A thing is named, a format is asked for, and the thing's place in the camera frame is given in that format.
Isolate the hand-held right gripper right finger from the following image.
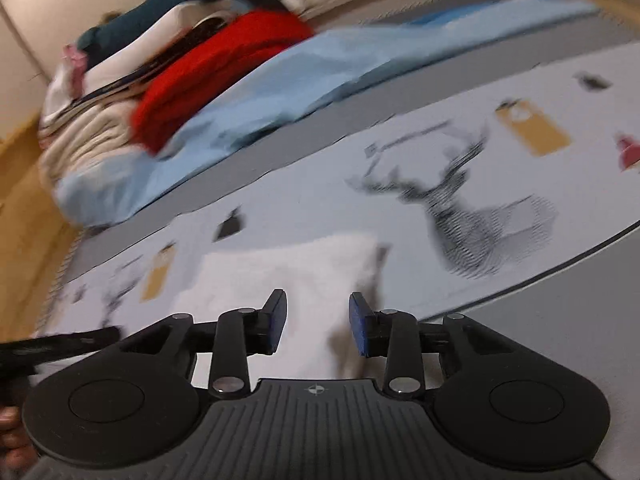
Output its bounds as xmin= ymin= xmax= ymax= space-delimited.
xmin=348 ymin=291 xmax=516 ymax=401

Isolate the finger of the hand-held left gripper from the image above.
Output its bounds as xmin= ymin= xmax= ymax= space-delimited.
xmin=0 ymin=326 xmax=122 ymax=367

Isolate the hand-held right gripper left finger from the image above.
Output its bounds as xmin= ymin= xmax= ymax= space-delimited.
xmin=122 ymin=289 xmax=288 ymax=402

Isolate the white long-sleeved shirt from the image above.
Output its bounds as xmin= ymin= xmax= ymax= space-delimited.
xmin=175 ymin=232 xmax=383 ymax=382

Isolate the person's left hand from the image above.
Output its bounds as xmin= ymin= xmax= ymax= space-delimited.
xmin=0 ymin=404 xmax=40 ymax=470

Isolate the wooden headboard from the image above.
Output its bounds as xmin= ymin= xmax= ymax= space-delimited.
xmin=0 ymin=120 xmax=77 ymax=343

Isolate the grey deer-print bed sheet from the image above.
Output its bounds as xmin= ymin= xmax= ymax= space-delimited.
xmin=30 ymin=0 xmax=640 ymax=480

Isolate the cream folded blanket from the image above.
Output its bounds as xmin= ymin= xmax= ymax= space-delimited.
xmin=39 ymin=102 xmax=151 ymax=198

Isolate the light blue duvet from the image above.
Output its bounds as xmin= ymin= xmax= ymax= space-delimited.
xmin=54 ymin=0 xmax=602 ymax=229

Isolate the red folded blanket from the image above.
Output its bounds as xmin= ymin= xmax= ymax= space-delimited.
xmin=131 ymin=10 xmax=317 ymax=157

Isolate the white and pink cloth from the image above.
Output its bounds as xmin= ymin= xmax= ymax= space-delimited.
xmin=41 ymin=44 xmax=90 ymax=128

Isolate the white folded blanket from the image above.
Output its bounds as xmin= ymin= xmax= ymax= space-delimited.
xmin=84 ymin=2 xmax=242 ymax=87

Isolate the teal shark plush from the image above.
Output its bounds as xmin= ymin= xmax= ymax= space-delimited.
xmin=77 ymin=0 xmax=282 ymax=70

